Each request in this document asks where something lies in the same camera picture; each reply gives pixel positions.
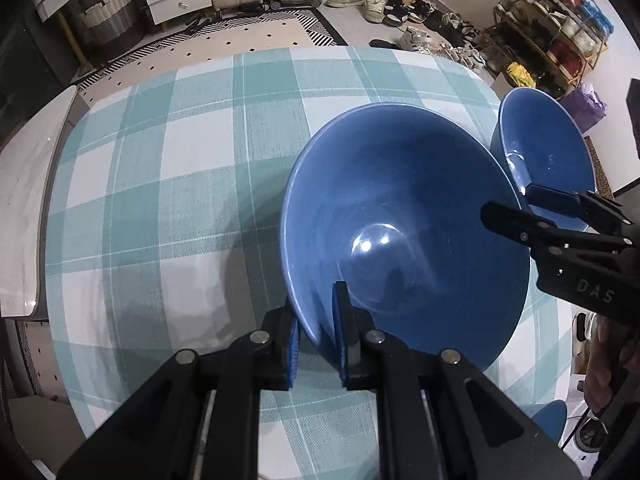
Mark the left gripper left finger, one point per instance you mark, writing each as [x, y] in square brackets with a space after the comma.
[292, 344]

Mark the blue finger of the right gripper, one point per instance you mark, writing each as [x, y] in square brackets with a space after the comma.
[588, 207]
[544, 238]

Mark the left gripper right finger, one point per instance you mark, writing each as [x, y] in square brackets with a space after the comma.
[347, 339]

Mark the blue bowl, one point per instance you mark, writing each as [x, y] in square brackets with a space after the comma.
[536, 141]
[386, 198]
[550, 417]

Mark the person's hand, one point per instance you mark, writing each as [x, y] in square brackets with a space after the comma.
[605, 355]

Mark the purple bag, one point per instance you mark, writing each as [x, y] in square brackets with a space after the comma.
[585, 106]

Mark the teal plaid tablecloth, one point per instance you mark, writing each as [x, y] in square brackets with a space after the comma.
[163, 220]

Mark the wooden shoe rack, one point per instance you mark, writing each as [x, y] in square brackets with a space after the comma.
[557, 42]

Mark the black slipper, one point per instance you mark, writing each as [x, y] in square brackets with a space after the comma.
[383, 44]

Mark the patterned floor rug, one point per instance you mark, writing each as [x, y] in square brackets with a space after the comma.
[273, 30]

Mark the woven laundry basket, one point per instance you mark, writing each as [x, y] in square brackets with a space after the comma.
[113, 24]

